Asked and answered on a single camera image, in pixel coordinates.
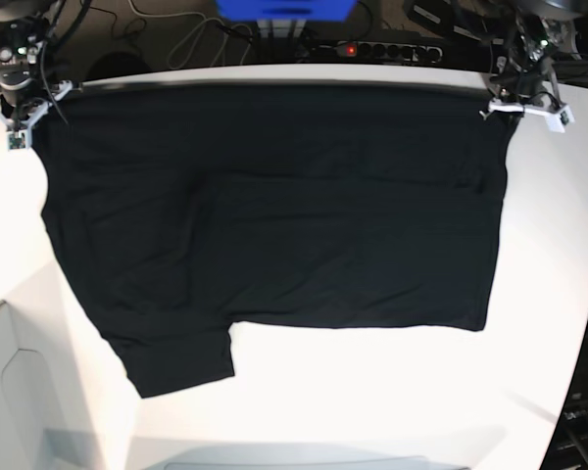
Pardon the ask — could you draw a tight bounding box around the black power strip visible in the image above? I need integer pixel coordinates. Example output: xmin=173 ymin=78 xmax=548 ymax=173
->
xmin=310 ymin=41 xmax=444 ymax=66

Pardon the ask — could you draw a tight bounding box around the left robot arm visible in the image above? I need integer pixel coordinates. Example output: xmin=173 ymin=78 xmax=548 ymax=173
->
xmin=480 ymin=1 xmax=588 ymax=133

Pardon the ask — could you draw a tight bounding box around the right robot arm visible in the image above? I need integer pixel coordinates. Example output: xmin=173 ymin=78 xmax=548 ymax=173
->
xmin=0 ymin=1 xmax=91 ymax=148

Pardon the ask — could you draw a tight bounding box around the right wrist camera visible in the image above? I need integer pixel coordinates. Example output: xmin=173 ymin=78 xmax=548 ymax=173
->
xmin=7 ymin=128 xmax=31 ymax=151

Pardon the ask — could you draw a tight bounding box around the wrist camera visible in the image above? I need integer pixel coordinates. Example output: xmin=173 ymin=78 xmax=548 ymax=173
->
xmin=7 ymin=128 xmax=31 ymax=151
xmin=546 ymin=106 xmax=575 ymax=133

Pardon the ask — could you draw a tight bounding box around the blue box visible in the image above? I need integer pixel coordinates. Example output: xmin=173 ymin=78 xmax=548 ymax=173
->
xmin=216 ymin=0 xmax=357 ymax=22

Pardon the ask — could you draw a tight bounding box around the black T-shirt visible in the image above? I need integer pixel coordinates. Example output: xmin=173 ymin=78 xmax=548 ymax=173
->
xmin=33 ymin=84 xmax=517 ymax=398

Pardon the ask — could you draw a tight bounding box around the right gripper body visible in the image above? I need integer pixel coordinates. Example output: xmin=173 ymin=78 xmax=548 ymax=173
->
xmin=0 ymin=78 xmax=72 ymax=132

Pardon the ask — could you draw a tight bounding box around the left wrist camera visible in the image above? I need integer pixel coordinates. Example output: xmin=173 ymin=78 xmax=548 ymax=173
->
xmin=546 ymin=106 xmax=575 ymax=133

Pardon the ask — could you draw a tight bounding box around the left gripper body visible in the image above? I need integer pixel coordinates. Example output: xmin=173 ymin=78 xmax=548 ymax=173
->
xmin=479 ymin=63 xmax=568 ymax=120

